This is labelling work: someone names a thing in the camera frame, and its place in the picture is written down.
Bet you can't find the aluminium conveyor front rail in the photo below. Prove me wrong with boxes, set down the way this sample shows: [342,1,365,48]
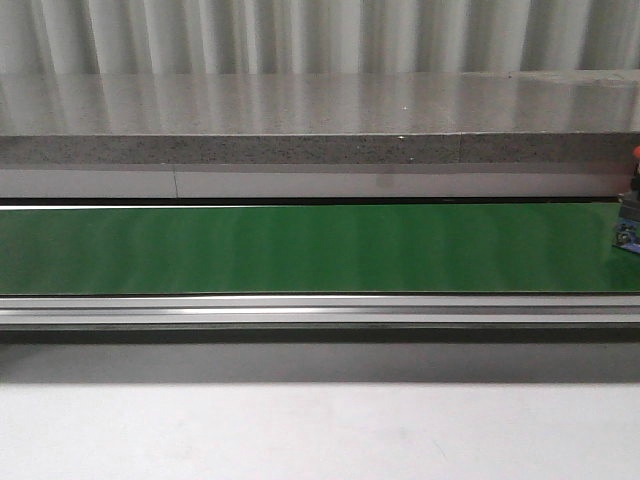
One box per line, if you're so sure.
[1,294,639,331]

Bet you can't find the grey speckled stone counter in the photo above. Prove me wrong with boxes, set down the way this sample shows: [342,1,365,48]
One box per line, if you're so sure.
[1,71,639,165]

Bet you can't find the green conveyor belt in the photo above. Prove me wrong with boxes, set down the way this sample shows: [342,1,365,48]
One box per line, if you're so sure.
[1,203,639,296]

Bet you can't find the white corrugated curtain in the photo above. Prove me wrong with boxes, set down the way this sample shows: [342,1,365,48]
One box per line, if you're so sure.
[1,1,639,74]

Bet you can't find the white conveyor back rail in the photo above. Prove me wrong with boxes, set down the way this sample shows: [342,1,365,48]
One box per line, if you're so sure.
[1,161,633,199]

